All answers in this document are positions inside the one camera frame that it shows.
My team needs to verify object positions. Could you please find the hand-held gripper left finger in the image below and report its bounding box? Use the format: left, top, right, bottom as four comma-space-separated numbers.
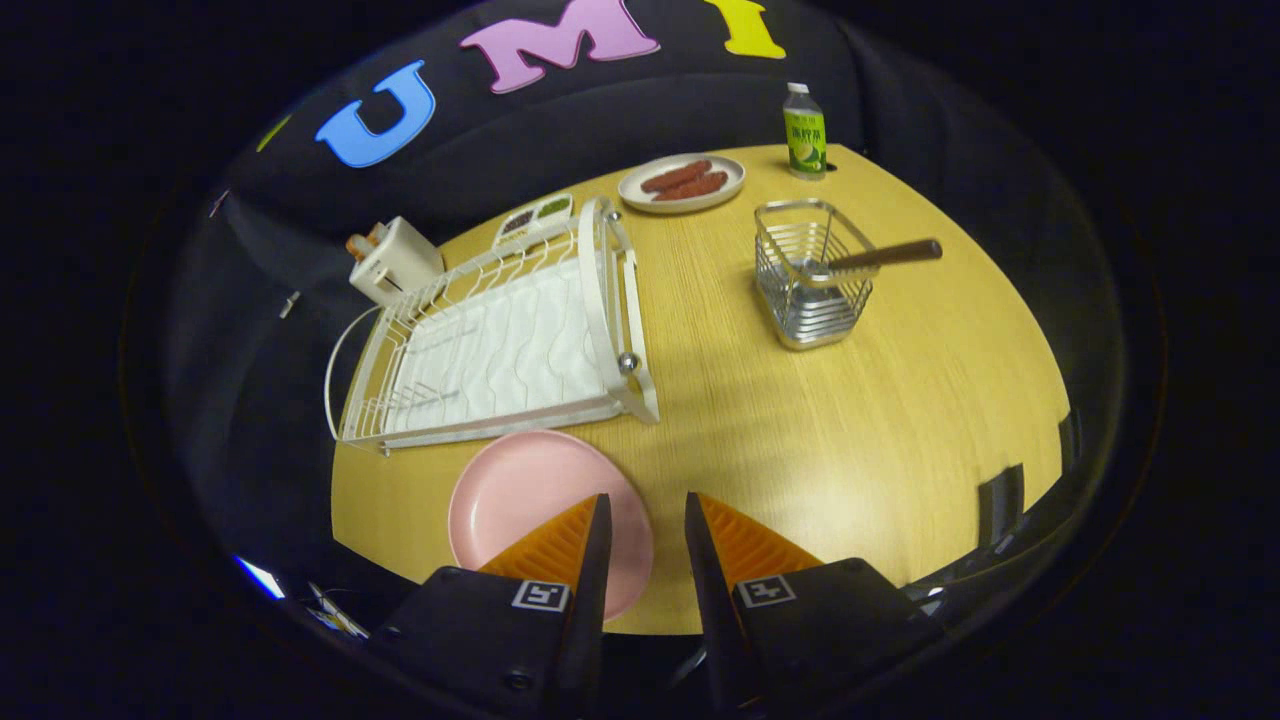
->
372, 492, 614, 720

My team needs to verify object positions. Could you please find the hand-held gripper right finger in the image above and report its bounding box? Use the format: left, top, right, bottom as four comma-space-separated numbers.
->
684, 491, 945, 720

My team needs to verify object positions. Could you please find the pink plate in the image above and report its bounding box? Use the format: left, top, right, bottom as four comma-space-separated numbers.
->
448, 430, 655, 622

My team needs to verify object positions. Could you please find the metal wire basket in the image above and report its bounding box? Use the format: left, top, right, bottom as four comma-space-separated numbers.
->
754, 198, 881, 351

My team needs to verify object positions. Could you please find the white wire dish rack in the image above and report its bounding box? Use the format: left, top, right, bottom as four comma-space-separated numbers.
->
324, 196, 661, 457

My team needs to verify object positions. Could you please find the wooden handle spoon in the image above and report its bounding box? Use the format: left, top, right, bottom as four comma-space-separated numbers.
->
800, 238, 943, 287

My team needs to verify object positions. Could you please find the white round plate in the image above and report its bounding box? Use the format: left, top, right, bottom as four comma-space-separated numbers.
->
617, 153, 747, 215

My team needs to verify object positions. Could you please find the white drip mat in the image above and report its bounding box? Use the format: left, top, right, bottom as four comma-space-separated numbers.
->
385, 258, 611, 433

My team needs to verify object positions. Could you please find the white divided snack tray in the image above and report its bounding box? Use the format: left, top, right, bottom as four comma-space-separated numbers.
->
494, 192, 577, 247

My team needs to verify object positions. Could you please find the white toaster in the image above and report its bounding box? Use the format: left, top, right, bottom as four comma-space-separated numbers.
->
345, 215, 447, 307

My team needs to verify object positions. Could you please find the reddish brown meat piece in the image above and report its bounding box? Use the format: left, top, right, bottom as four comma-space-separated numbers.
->
654, 171, 729, 202
640, 159, 713, 194

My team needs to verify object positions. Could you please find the green label drink bottle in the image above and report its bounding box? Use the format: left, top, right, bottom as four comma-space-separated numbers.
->
782, 82, 829, 182

